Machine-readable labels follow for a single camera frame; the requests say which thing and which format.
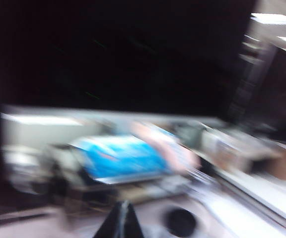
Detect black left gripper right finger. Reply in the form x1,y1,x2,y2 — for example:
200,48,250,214
123,201,145,238

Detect black round disc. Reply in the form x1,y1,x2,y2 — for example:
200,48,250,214
163,207,199,238

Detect large silver-bezel monitor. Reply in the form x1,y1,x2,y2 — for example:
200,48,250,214
0,0,259,123

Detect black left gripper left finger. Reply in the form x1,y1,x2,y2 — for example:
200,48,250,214
92,200,126,238

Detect pink tissue pack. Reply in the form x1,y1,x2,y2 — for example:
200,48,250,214
132,120,202,176

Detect blue wet wipes pack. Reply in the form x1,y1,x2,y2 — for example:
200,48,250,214
82,136,172,180

